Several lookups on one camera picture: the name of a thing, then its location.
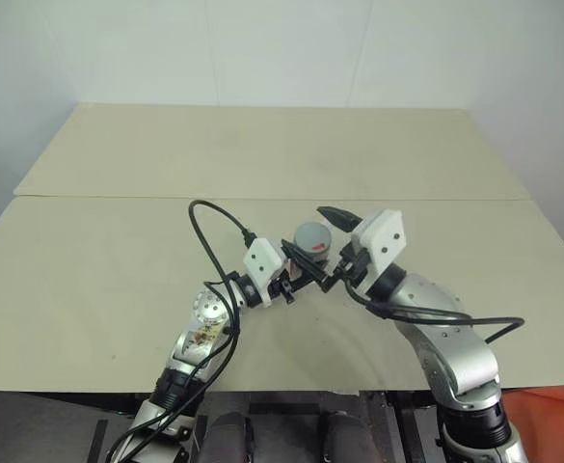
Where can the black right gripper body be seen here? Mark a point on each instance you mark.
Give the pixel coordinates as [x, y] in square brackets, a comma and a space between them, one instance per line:
[356, 265]

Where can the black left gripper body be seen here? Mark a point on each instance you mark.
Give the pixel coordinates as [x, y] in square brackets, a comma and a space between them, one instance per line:
[285, 288]

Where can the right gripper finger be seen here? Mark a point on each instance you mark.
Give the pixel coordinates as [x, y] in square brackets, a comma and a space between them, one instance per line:
[341, 221]
[305, 264]

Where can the clear jar with red label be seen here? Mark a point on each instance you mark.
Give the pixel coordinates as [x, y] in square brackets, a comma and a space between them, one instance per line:
[293, 271]

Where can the small grey can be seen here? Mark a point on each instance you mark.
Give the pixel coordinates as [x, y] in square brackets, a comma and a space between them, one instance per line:
[313, 236]

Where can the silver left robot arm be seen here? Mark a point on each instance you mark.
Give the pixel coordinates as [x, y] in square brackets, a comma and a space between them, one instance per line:
[207, 308]

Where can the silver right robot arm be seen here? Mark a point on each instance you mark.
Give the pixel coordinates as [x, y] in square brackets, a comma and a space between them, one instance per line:
[455, 357]

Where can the dark rounded shape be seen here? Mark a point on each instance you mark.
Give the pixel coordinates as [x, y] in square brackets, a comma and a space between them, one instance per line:
[228, 436]
[345, 436]

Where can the orange cloth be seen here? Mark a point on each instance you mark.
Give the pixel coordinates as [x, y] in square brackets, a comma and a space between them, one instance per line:
[556, 419]

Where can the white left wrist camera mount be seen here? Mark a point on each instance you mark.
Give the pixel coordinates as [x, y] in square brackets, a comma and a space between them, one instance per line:
[262, 260]

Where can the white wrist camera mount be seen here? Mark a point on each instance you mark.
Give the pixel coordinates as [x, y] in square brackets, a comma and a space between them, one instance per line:
[383, 236]
[262, 260]

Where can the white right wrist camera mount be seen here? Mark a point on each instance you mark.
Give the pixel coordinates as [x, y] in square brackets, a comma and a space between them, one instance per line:
[383, 236]

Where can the black table frame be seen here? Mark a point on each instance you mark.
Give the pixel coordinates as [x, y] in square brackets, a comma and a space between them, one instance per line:
[286, 401]

